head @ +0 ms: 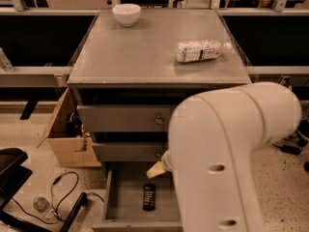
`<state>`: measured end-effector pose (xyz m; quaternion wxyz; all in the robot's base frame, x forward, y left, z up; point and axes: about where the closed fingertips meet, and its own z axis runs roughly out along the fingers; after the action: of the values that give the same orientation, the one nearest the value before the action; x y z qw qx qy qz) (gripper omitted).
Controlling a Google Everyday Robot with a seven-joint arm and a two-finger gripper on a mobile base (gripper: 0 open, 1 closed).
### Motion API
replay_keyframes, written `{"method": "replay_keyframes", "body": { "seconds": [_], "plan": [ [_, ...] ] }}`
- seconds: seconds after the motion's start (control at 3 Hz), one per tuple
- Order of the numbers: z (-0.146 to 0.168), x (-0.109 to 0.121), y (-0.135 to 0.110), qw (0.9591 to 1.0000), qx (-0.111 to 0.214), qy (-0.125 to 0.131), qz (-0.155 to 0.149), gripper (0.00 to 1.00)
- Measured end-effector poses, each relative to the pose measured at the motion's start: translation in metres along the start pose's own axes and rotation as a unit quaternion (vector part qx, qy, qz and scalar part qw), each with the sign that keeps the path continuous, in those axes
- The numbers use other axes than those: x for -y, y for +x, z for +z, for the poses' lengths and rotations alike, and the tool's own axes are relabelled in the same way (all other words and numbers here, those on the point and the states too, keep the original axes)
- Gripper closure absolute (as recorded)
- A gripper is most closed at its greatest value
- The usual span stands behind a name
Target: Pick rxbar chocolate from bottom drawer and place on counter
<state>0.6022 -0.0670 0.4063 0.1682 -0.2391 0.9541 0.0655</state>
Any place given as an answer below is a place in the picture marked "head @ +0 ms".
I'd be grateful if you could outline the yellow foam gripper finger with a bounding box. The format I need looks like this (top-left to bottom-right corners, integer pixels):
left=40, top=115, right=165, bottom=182
left=147, top=161, right=166, bottom=179

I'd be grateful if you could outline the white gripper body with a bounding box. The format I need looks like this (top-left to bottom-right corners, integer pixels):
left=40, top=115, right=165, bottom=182
left=161, top=150, right=172, bottom=172

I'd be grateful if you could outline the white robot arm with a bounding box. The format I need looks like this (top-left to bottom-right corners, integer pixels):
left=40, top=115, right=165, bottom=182
left=147, top=82, right=301, bottom=232

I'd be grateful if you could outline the grey middle drawer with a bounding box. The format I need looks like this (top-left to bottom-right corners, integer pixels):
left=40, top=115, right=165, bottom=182
left=92, top=142, right=167, bottom=162

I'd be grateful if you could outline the grey open bottom drawer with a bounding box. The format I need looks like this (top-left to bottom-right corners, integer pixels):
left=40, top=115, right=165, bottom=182
left=92, top=161, right=183, bottom=232

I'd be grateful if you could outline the grey top drawer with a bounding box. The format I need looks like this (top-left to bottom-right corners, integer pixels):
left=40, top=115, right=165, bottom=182
left=77, top=105, right=171, bottom=132

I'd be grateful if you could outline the grey drawer cabinet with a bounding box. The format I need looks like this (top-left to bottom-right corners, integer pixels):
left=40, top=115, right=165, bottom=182
left=67, top=8, right=253, bottom=232

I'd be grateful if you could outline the brown cardboard box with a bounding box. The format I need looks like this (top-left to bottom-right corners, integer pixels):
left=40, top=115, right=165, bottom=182
left=38, top=89, right=101, bottom=168

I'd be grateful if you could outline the clear plastic water bottle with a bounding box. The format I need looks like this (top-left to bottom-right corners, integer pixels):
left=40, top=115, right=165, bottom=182
left=176, top=40, right=232, bottom=63

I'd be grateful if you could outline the small clear plastic cup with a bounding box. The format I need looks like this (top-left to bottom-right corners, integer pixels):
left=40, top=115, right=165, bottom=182
left=33, top=196, right=49, bottom=213

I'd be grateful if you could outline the black chair base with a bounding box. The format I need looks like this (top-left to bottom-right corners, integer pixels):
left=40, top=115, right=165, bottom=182
left=5, top=148, right=86, bottom=232

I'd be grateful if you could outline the white ceramic bowl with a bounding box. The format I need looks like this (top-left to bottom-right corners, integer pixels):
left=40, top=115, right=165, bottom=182
left=112, top=4, right=141, bottom=27

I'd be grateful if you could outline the black floor cable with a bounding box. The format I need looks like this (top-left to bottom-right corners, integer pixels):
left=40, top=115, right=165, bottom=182
left=11, top=171, right=105, bottom=225

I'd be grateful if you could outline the black power adapter cable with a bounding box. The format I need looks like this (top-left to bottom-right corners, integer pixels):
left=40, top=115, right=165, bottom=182
left=271, top=119, right=309, bottom=157

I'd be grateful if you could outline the grey metal railing frame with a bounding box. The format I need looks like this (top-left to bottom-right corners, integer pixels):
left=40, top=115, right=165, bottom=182
left=1, top=0, right=306, bottom=87

